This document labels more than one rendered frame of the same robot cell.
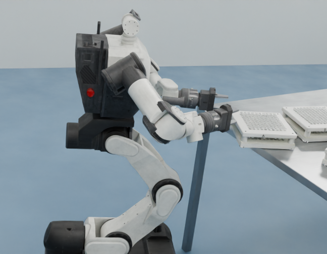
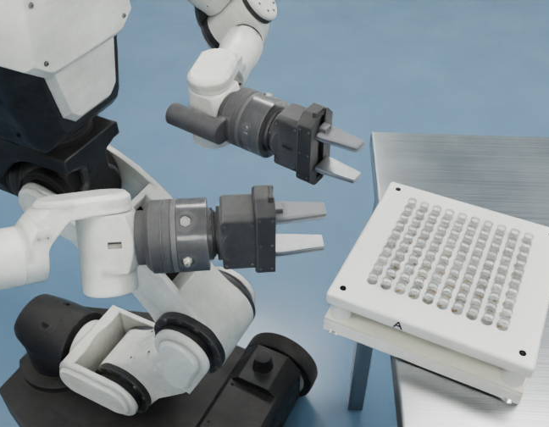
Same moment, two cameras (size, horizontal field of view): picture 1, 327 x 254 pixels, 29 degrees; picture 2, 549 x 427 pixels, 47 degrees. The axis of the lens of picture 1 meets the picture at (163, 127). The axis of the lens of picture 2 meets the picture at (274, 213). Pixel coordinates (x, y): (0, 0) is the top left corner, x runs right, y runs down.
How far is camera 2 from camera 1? 2.18 m
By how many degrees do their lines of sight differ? 36
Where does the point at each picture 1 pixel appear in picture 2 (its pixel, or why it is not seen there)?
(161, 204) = (165, 365)
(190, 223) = (355, 368)
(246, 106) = (518, 163)
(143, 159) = not seen: hidden behind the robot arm
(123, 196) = (330, 241)
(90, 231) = (80, 342)
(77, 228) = (59, 329)
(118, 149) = not seen: hidden behind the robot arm
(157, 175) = (159, 298)
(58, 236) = (24, 331)
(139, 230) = (156, 382)
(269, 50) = not seen: outside the picture
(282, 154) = (448, 415)
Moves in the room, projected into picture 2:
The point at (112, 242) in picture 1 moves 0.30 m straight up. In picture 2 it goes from (98, 385) to (68, 293)
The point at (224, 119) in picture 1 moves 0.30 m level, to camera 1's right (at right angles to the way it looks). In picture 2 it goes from (244, 241) to (488, 375)
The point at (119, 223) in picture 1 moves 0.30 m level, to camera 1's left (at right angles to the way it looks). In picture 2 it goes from (133, 348) to (47, 285)
